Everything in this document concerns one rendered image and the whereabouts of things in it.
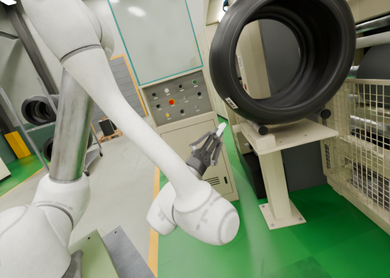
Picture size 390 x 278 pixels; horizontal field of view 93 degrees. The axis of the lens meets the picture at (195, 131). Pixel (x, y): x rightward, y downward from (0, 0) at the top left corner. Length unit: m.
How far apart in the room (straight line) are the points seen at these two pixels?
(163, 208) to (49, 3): 0.53
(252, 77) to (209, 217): 0.96
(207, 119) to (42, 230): 1.24
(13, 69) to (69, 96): 11.03
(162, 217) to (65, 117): 0.43
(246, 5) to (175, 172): 0.67
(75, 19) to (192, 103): 1.20
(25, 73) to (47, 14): 10.94
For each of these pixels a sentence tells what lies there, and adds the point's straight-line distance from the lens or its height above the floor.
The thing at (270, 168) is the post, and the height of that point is 0.47.
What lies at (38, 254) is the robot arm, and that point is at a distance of 0.70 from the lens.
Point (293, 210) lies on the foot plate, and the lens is 1.80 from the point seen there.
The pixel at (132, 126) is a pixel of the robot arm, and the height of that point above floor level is 1.15.
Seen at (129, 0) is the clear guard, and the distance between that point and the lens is 1.72.
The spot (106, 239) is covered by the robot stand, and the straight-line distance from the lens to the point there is 1.06.
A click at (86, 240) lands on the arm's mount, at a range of 0.94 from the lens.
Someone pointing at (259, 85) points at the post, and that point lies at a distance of 1.25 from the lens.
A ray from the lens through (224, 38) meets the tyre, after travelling 0.82.
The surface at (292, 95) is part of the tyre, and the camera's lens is 1.20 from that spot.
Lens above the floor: 1.22
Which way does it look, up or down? 16 degrees down
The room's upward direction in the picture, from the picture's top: 17 degrees counter-clockwise
